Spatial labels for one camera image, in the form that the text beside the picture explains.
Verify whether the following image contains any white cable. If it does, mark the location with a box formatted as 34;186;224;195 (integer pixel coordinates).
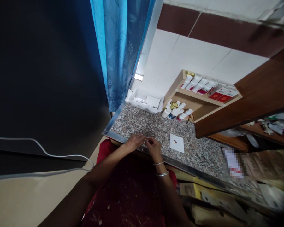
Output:
0;136;95;182

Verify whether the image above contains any dark grey panel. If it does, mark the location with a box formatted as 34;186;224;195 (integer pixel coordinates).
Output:
0;0;112;177

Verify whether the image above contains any brown cardboard carton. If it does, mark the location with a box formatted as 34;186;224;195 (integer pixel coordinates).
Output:
247;149;284;188

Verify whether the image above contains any white tray of paper slips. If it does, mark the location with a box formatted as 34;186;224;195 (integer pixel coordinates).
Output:
125;88;148;110

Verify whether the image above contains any person's right hand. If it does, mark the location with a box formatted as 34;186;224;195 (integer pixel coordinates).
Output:
145;137;164;164

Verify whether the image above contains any red and white box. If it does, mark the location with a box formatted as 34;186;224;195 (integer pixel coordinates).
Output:
226;87;238;99
208;85;224;100
216;87;232;104

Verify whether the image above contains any person's left hand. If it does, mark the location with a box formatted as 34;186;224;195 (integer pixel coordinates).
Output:
124;133;147;152

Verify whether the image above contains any yellow printed cardboard box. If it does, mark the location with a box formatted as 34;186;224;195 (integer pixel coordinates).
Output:
179;182;230;207

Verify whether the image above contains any stack of white paper envelopes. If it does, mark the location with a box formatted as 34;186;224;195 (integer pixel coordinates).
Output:
145;94;163;114

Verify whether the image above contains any cluster of white pill bottles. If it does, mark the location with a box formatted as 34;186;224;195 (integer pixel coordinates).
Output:
161;100;193;122

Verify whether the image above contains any light wooden shelf unit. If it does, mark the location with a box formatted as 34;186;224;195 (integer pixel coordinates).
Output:
163;69;243;124

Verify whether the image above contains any white paper sheet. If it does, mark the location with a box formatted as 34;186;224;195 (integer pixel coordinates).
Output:
169;133;185;154

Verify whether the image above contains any dark brown cabinet door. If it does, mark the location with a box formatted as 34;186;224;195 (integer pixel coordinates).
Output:
194;42;284;139

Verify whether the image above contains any blue patterned curtain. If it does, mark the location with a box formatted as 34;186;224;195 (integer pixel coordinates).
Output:
90;0;157;113

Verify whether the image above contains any cluttered wooden shelf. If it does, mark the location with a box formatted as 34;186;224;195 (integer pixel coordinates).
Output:
238;112;284;150

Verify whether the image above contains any person's body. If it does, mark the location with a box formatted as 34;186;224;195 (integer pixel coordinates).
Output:
81;139;188;227

